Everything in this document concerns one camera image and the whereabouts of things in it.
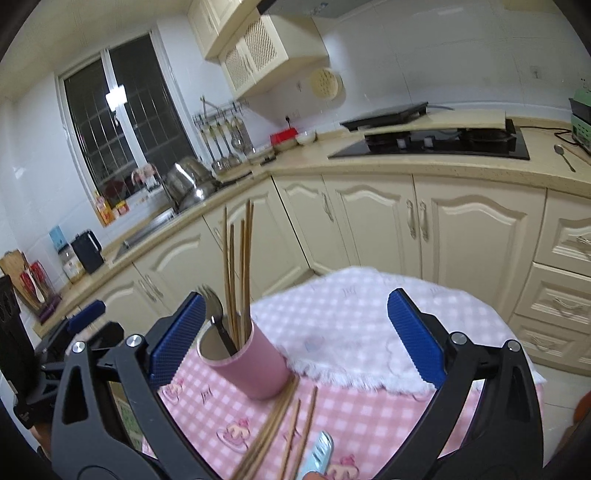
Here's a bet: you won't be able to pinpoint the black fork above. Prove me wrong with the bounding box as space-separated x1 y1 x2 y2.
198 284 238 356

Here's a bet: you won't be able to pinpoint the wooden chopstick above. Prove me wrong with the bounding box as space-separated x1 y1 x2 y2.
290 386 318 480
231 374 300 480
222 206 235 345
238 219 245 347
277 399 301 480
242 199 253 342

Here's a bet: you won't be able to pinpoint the pink cup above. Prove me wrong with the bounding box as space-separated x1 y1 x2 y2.
197 322 290 400

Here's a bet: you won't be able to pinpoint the light blue knife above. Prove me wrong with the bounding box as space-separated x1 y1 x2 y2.
296 431 334 480

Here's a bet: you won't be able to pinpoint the kitchen sink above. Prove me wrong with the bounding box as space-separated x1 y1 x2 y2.
113 208 177 261

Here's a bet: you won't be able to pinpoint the glass jar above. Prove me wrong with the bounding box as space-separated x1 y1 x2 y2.
58 243 85 284

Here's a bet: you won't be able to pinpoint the black electric kettle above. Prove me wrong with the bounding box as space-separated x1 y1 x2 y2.
71 230 104 274

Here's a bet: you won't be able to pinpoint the pink checkered tablecloth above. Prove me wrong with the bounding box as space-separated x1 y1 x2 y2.
138 345 491 480

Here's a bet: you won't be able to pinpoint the orange bottle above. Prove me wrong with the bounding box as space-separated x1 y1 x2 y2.
94 191 114 227

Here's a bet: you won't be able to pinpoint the stainless steel pot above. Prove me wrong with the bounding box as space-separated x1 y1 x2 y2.
164 156 221 213

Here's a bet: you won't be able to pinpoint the white fringed cloth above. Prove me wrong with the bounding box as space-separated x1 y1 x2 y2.
248 265 548 398

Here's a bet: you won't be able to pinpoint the cream lower cabinets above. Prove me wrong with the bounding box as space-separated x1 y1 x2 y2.
36 171 590 374

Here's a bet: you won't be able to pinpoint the cream cabinets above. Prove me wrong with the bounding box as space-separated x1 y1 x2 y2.
36 171 590 374
187 0 328 99

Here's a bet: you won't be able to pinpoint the window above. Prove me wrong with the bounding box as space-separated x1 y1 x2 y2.
61 34 194 207

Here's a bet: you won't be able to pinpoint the hanging utensil rack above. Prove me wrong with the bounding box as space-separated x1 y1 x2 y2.
192 95 253 175

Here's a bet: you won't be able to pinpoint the red box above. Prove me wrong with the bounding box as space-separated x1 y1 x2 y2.
270 127 297 145

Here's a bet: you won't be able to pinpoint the black gas stove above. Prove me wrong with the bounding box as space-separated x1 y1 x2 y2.
329 119 530 161

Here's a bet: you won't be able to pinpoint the metal spoon on counter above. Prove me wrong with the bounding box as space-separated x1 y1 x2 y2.
554 144 576 173

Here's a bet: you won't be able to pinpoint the white bowl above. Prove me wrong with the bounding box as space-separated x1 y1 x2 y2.
295 131 318 146

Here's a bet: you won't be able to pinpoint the black induction cooker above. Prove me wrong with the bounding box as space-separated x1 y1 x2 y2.
339 102 429 132

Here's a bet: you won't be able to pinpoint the cream upper cabinets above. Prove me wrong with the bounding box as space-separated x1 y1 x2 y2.
187 0 328 99

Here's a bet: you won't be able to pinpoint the green electric cooker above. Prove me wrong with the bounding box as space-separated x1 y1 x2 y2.
569 88 591 153

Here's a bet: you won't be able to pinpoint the round wall strainer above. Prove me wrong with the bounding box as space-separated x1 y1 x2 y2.
308 67 342 101

